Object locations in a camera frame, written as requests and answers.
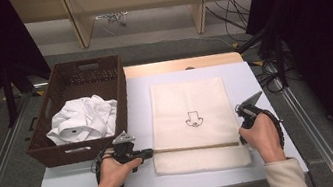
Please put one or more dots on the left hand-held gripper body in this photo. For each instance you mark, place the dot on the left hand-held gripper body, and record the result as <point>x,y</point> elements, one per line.
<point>125,152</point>

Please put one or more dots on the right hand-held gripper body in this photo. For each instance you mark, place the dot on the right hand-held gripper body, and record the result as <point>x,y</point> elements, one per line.
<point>248,112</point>

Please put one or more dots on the white shirt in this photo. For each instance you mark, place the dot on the white shirt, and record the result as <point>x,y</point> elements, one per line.
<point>84,120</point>

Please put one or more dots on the brown woven basket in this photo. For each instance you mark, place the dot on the brown woven basket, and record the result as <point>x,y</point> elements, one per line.
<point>84,79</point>

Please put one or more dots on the person's right hand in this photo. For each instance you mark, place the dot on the person's right hand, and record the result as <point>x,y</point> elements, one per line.
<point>264,138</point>

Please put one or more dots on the person's left hand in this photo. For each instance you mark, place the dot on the person's left hand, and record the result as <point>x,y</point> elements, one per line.
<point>113,176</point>

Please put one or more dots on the black tripod stand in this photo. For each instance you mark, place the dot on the black tripod stand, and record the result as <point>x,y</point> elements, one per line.
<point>278,55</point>

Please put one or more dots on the black metal stand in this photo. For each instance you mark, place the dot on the black metal stand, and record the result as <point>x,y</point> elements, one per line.
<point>10,98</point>

